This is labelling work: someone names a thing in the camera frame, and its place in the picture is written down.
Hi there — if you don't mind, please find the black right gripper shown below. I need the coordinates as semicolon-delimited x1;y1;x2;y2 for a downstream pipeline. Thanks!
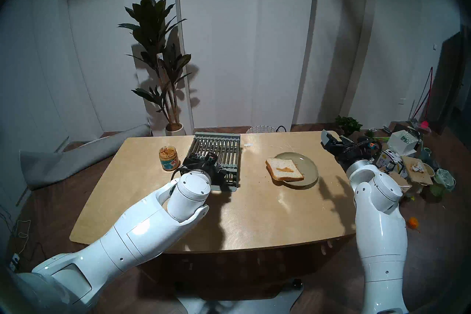
321;129;376;171

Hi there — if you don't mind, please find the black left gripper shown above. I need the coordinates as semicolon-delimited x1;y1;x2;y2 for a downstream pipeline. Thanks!
182;151;233;192

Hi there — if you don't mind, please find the pale green ceramic plate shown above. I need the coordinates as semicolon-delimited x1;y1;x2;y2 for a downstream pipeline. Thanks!
274;152;319;188

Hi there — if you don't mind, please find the open peanut butter jar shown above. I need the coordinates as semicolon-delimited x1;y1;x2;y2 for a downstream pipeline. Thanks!
159;146;180;171

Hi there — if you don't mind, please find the white bread slice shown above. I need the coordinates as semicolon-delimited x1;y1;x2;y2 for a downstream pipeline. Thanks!
265;158;305;182

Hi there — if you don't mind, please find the small bushy potted plant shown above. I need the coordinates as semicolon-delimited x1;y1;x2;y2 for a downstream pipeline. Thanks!
335;115;363;137

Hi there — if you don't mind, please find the grey metal dish rack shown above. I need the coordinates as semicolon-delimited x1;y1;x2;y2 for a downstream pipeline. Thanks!
183;132;242;192

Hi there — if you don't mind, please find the white printed carton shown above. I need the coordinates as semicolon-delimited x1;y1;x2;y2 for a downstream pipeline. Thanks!
376;150;401;172

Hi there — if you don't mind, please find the white wicker basket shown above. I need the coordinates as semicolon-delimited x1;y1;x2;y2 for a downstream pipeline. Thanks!
246;126;287;134

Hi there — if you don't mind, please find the white cardboard box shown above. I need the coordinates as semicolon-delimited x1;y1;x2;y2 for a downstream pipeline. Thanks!
387;129;420;156

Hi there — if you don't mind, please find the brown cardboard box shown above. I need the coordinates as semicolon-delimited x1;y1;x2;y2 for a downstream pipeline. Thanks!
390;170;412;194

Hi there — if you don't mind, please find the wooden cutting board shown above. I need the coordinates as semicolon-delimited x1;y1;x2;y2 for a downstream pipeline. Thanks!
401;156;434;186

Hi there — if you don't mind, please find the green plastic bag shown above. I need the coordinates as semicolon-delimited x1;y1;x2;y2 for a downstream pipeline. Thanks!
430;169;457;197

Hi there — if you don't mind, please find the tall potted leafy plant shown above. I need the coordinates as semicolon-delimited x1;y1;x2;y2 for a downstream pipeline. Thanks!
118;0;192;136

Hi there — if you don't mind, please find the rolled grey mat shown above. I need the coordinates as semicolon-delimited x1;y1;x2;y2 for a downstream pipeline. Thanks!
19;124;152;190

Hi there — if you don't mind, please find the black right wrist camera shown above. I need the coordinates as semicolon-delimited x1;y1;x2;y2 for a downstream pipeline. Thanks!
362;137;382;157

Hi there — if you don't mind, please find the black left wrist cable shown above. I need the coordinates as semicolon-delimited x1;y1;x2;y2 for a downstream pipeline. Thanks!
170;166;192;181

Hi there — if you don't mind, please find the red handled broom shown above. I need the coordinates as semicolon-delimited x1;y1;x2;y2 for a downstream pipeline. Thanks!
410;67;434;133

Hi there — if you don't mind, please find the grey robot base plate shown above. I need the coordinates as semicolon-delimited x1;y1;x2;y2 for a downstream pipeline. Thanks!
175;280;304;314

